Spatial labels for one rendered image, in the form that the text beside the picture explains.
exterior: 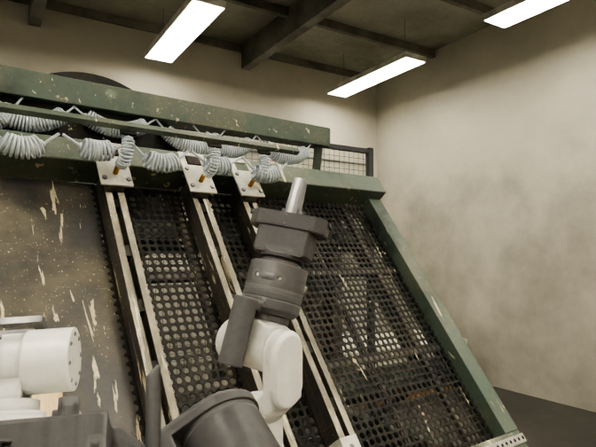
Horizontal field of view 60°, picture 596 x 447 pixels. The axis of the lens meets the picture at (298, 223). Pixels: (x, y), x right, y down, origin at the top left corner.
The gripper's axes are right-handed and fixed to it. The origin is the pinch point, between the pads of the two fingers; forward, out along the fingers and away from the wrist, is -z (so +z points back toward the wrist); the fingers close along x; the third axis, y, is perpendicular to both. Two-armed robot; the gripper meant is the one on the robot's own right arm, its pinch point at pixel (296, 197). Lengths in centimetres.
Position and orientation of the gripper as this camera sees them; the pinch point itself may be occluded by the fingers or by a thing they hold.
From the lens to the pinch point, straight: 80.0
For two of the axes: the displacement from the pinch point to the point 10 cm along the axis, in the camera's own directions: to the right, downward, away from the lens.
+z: -2.3, 9.5, -2.1
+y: 2.4, 2.7, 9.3
